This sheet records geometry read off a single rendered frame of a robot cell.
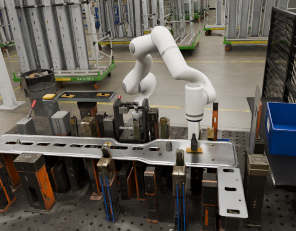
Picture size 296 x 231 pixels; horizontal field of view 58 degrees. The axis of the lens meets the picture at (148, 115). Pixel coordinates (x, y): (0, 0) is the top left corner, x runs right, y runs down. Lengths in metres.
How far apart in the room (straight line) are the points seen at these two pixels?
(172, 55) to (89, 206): 0.91
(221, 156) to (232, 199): 0.29
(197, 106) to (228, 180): 0.34
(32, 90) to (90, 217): 2.99
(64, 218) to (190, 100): 0.89
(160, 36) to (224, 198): 0.77
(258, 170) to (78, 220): 0.91
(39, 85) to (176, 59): 3.14
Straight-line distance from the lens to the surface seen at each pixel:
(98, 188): 1.58
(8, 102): 5.35
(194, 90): 1.18
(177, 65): 1.25
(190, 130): 1.25
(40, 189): 1.53
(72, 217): 1.55
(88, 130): 1.59
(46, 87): 4.23
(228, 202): 1.10
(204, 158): 1.32
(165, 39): 1.31
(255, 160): 1.24
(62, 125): 1.65
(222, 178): 1.21
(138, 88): 1.76
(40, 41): 6.12
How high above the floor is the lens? 1.75
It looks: 25 degrees down
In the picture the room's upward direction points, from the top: 5 degrees counter-clockwise
